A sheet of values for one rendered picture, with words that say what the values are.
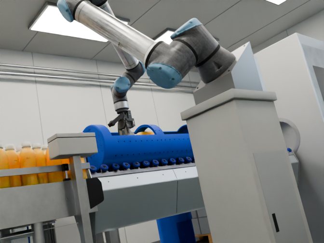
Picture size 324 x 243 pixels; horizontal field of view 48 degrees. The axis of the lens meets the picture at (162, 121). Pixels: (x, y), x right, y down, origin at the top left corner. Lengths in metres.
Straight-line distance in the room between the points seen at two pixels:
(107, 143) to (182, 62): 0.71
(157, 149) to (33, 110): 3.74
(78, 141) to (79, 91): 4.56
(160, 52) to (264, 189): 0.71
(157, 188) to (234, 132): 0.84
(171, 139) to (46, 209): 0.99
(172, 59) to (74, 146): 0.59
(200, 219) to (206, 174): 4.41
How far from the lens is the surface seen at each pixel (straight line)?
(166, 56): 1.60
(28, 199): 1.71
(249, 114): 1.58
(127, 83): 2.19
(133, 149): 2.17
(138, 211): 2.17
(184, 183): 2.39
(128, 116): 2.30
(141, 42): 1.68
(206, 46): 1.69
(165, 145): 2.33
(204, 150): 1.64
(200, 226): 6.07
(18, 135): 5.63
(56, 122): 5.91
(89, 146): 1.76
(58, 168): 1.81
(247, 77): 1.70
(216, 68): 1.70
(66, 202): 1.78
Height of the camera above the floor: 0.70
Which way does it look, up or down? 13 degrees up
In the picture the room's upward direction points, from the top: 12 degrees counter-clockwise
